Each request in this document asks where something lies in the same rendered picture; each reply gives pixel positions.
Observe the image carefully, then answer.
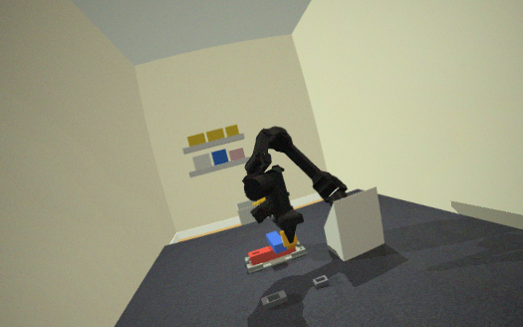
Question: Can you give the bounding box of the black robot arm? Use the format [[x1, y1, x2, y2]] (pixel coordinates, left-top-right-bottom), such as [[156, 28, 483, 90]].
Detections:
[[242, 126, 348, 223]]

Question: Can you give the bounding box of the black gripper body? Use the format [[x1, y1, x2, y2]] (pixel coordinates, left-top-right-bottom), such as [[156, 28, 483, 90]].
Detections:
[[267, 188, 304, 228]]

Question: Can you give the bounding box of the yellow block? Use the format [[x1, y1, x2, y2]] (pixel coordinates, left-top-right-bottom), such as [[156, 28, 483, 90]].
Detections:
[[280, 230, 299, 249]]

